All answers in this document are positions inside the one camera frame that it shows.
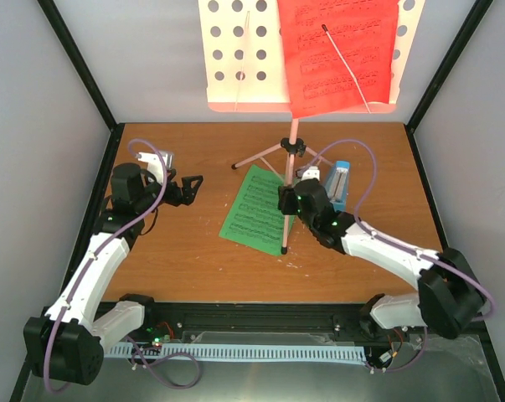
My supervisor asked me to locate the green sheet music page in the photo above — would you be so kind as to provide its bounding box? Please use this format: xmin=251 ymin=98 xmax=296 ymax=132
xmin=219 ymin=165 xmax=285 ymax=256

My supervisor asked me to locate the blue metronome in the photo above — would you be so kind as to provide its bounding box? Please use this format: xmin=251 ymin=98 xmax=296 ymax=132
xmin=323 ymin=161 xmax=350 ymax=212

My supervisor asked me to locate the pink music stand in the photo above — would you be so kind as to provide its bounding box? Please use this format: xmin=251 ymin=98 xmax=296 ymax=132
xmin=196 ymin=0 xmax=427 ymax=256

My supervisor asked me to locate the red sheet music page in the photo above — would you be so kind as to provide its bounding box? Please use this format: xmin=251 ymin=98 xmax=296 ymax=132
xmin=277 ymin=1 xmax=399 ymax=118

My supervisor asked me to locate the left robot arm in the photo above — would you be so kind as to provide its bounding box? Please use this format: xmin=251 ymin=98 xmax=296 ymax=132
xmin=23 ymin=162 xmax=204 ymax=385

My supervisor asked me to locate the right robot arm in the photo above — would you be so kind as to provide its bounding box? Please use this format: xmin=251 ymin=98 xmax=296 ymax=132
xmin=278 ymin=178 xmax=491 ymax=339

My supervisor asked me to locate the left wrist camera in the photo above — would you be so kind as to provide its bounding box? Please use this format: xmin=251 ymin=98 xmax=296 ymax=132
xmin=136 ymin=150 xmax=174 ymax=184

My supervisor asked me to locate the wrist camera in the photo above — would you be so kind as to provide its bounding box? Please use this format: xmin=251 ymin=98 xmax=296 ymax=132
xmin=136 ymin=150 xmax=174 ymax=184
xmin=296 ymin=166 xmax=321 ymax=181

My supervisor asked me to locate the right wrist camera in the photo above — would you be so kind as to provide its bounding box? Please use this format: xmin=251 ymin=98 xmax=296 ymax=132
xmin=296 ymin=166 xmax=321 ymax=181

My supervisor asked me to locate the black aluminium frame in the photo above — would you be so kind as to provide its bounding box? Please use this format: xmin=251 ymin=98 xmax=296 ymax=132
xmin=23 ymin=1 xmax=505 ymax=393

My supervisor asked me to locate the light blue cable duct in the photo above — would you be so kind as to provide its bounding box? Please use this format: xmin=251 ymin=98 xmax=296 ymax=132
xmin=103 ymin=343 xmax=367 ymax=364

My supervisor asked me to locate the metal base plate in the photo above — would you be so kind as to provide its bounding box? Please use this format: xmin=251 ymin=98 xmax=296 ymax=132
xmin=20 ymin=337 xmax=505 ymax=401

